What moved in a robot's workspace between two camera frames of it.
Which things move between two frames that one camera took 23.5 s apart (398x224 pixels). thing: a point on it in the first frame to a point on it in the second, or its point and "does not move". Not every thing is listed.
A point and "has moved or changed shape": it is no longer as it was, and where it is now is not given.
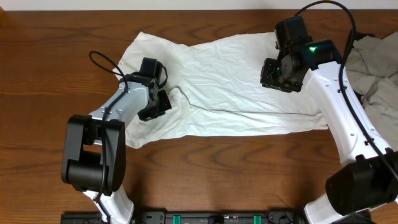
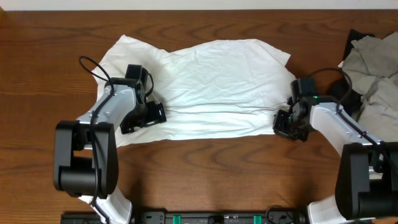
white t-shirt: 214,89 has moved or changed shape
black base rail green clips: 194,217 does not move
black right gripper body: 273,76 to 286,125
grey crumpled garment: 372,71 does not move
